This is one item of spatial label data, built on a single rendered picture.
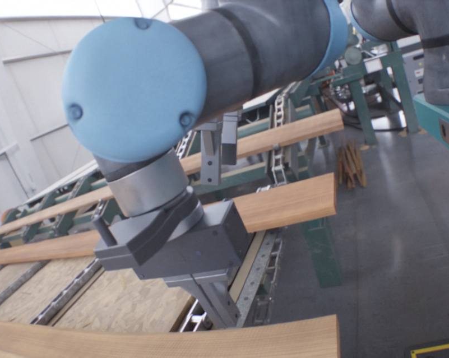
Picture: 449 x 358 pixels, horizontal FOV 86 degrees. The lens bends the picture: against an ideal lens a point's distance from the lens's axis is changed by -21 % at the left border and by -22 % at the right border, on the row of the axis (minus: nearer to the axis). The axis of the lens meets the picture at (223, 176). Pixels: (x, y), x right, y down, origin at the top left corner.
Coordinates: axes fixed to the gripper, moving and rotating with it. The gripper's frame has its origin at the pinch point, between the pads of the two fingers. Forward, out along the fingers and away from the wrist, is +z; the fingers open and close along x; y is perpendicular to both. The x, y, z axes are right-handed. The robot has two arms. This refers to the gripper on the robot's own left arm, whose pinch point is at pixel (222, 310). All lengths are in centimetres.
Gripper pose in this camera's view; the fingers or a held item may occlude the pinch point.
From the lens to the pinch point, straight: 37.8
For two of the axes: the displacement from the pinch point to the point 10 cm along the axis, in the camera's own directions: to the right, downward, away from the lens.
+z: 4.0, 8.7, 2.8
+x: -8.8, 2.8, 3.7
